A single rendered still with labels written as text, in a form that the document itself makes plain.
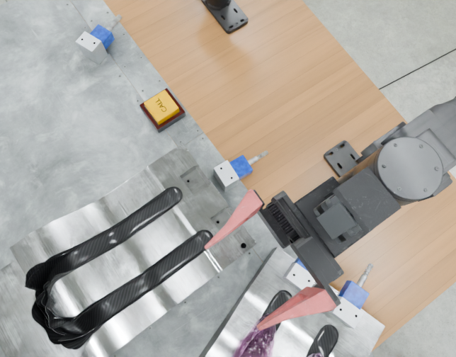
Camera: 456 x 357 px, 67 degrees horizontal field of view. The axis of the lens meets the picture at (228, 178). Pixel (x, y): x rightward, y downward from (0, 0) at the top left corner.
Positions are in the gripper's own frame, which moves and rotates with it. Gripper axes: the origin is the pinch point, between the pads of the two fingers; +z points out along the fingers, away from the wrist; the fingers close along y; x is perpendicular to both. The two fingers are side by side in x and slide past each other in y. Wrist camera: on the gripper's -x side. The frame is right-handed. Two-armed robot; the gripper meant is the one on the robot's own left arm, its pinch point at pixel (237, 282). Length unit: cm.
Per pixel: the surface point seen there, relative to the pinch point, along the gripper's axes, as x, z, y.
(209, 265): 31.3, 2.0, -3.8
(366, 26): 122, -136, -62
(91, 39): 35, -4, -63
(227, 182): 34.8, -10.8, -16.1
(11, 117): 40, 22, -59
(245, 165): 36.2, -16.5, -17.4
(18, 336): 34, 39, -13
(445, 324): 121, -67, 73
